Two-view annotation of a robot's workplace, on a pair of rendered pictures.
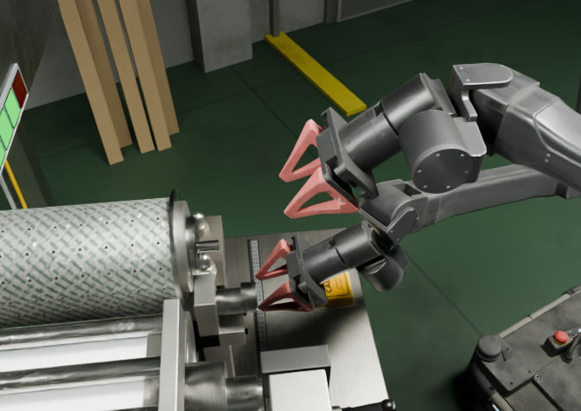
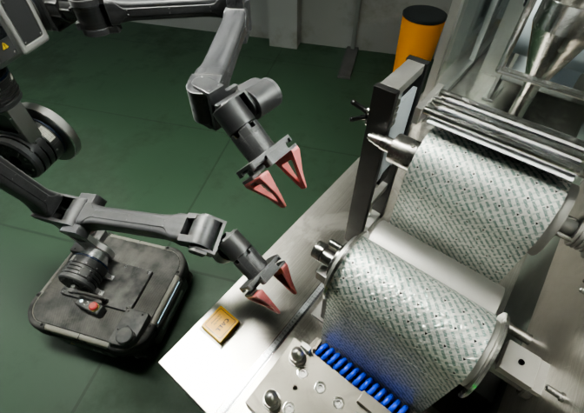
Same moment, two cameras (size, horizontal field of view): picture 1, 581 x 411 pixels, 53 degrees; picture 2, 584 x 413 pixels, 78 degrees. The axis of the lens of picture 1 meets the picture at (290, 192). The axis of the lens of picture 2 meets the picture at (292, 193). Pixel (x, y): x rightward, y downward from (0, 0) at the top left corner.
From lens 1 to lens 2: 85 cm
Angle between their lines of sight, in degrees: 79
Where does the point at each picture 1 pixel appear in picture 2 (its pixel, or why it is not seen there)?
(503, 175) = (122, 213)
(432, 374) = (142, 388)
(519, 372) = (132, 315)
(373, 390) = not seen: hidden behind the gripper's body
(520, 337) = (100, 331)
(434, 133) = (264, 85)
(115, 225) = (388, 263)
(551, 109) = (210, 66)
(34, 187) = not seen: outside the picture
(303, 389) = (391, 83)
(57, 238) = (428, 282)
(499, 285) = (34, 396)
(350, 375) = not seen: hidden behind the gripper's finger
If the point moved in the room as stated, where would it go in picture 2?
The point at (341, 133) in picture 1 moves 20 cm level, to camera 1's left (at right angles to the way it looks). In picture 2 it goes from (267, 146) to (360, 210)
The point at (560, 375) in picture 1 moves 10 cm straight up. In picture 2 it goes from (119, 298) to (111, 289)
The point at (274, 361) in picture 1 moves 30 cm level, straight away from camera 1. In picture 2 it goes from (394, 89) to (291, 170)
